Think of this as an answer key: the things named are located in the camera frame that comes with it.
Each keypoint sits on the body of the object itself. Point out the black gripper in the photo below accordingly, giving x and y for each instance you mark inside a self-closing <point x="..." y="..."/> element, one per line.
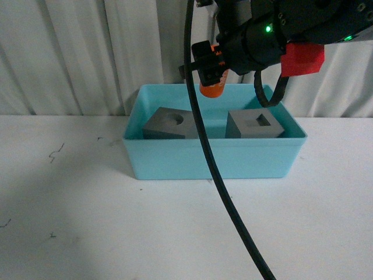
<point x="252" y="46"/>

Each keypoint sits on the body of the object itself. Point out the orange cylinder 4680 part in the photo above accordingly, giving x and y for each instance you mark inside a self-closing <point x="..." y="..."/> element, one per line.
<point x="214" y="87"/>

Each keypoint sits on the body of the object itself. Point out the gray cube with round hole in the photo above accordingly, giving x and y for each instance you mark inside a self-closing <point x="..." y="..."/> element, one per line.
<point x="170" y="123"/>

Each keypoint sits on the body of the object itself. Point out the gray cube with rectangular hole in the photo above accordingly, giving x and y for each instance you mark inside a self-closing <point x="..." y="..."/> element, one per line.
<point x="252" y="123"/>

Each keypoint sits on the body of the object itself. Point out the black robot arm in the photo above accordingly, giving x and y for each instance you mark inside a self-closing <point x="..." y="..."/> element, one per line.
<point x="318" y="22"/>

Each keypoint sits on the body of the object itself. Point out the light blue plastic box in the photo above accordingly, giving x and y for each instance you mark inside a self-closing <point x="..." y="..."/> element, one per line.
<point x="180" y="159"/>

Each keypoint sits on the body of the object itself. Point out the white pleated curtain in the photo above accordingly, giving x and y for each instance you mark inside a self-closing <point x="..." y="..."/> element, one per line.
<point x="91" y="58"/>

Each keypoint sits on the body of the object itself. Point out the red camera mount block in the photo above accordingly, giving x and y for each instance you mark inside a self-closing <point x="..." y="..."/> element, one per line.
<point x="302" y="59"/>

